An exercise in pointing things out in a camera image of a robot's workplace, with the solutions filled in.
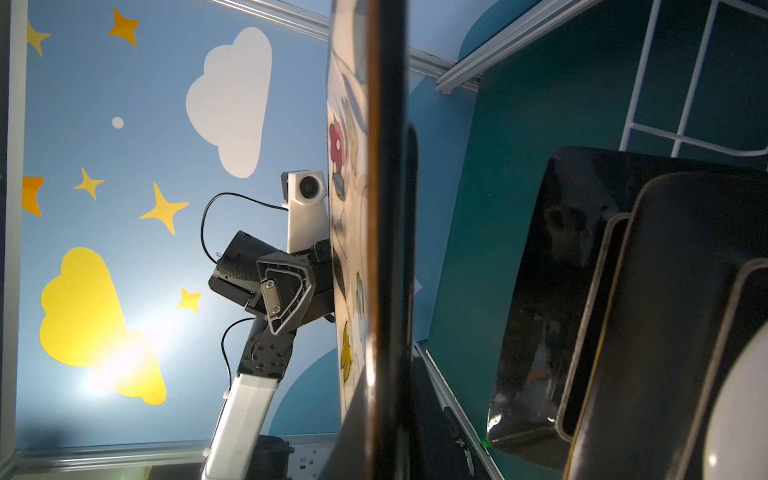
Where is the aluminium frame back bar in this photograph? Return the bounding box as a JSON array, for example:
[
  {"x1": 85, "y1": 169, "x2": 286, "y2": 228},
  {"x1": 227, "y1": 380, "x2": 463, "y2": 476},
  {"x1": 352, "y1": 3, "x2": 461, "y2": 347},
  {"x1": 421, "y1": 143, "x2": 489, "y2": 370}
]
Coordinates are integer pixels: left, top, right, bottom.
[{"x1": 436, "y1": 0, "x2": 599, "y2": 94}]

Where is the aluminium frame left post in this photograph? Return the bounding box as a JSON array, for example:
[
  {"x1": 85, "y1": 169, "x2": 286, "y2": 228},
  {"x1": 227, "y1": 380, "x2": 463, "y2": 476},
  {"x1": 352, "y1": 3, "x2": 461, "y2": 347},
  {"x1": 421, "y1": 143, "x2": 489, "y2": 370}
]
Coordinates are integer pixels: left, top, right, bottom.
[{"x1": 211, "y1": 0, "x2": 455, "y2": 79}]

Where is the white wire dish rack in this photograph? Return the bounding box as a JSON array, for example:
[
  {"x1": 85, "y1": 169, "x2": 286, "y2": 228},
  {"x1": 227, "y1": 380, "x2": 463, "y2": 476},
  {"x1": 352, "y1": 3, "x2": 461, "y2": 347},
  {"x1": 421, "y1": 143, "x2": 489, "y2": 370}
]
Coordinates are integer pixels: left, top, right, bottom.
[{"x1": 619, "y1": 0, "x2": 768, "y2": 158}]

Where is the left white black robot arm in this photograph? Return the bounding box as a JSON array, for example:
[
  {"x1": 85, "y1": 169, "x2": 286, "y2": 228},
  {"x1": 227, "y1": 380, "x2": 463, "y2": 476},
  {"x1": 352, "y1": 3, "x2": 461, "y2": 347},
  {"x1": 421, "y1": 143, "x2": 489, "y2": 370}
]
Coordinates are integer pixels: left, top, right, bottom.
[{"x1": 201, "y1": 231, "x2": 334, "y2": 479}]

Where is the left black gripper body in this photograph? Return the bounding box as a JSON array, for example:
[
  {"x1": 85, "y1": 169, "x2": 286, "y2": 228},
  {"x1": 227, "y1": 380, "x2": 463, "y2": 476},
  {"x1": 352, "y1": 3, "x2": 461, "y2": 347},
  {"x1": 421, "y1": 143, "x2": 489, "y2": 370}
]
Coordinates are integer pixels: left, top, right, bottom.
[{"x1": 209, "y1": 231, "x2": 334, "y2": 321}]

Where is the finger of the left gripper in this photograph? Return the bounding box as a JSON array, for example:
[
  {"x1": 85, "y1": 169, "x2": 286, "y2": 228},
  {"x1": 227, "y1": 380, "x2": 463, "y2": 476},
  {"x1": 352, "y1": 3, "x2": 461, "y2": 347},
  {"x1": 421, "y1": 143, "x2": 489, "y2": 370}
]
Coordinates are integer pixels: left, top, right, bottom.
[{"x1": 257, "y1": 251, "x2": 315, "y2": 335}]

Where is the white round plate leftmost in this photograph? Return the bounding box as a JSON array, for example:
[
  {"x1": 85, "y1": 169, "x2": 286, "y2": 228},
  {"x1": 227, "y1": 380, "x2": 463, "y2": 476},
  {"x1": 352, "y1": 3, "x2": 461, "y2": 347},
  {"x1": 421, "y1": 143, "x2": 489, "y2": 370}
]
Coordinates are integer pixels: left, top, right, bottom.
[{"x1": 702, "y1": 326, "x2": 767, "y2": 480}]

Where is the black square floral plate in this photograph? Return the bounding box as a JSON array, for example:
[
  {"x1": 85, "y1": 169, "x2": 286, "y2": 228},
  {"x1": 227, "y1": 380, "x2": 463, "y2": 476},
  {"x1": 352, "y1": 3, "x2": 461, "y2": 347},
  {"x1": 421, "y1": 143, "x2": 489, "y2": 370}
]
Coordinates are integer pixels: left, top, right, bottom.
[
  {"x1": 486, "y1": 146, "x2": 739, "y2": 472},
  {"x1": 322, "y1": 1, "x2": 418, "y2": 479}
]

